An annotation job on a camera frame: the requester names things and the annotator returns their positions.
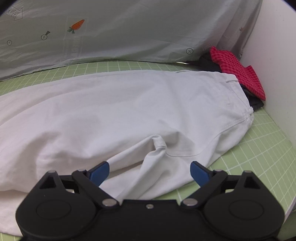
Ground white pants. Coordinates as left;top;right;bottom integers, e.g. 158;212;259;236
1;70;254;235

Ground green grid cutting mat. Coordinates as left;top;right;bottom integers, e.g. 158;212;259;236
1;61;295;240

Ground black folded garment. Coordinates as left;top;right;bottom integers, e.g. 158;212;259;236
185;52;264;111

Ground red checkered folded cloth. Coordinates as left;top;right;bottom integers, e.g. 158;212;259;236
210;47;266;101

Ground grey carrot print storage bag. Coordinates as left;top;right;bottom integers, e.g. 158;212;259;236
1;1;262;80

